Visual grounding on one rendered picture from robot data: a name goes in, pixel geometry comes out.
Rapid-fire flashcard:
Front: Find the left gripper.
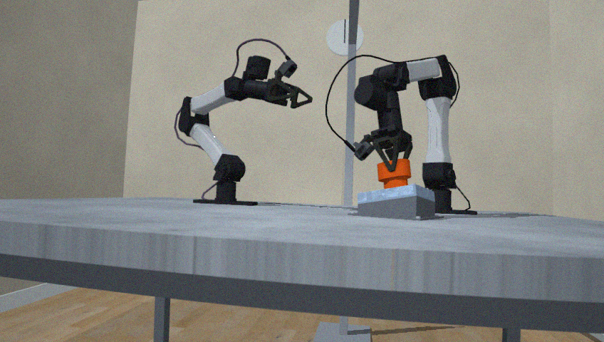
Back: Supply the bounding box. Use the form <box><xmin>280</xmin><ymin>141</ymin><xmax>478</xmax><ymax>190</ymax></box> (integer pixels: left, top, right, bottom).
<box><xmin>360</xmin><ymin>109</ymin><xmax>413</xmax><ymax>172</ymax></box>

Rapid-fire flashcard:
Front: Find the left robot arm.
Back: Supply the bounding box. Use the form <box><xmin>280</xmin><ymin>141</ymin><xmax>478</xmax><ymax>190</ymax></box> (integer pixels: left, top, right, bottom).
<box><xmin>354</xmin><ymin>55</ymin><xmax>477</xmax><ymax>215</ymax></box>

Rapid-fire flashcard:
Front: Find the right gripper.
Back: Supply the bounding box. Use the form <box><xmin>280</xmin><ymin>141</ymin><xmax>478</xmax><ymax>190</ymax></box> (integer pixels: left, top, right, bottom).
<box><xmin>256</xmin><ymin>62</ymin><xmax>313</xmax><ymax>108</ymax></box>

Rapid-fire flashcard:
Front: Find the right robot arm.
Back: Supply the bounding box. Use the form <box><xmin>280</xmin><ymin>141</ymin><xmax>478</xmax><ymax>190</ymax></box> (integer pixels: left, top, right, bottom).
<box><xmin>178</xmin><ymin>56</ymin><xmax>271</xmax><ymax>206</ymax></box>

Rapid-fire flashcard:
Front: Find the grey vertical pole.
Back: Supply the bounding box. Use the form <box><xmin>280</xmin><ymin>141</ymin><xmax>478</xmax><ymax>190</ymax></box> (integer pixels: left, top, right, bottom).
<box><xmin>313</xmin><ymin>0</ymin><xmax>370</xmax><ymax>342</ymax></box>

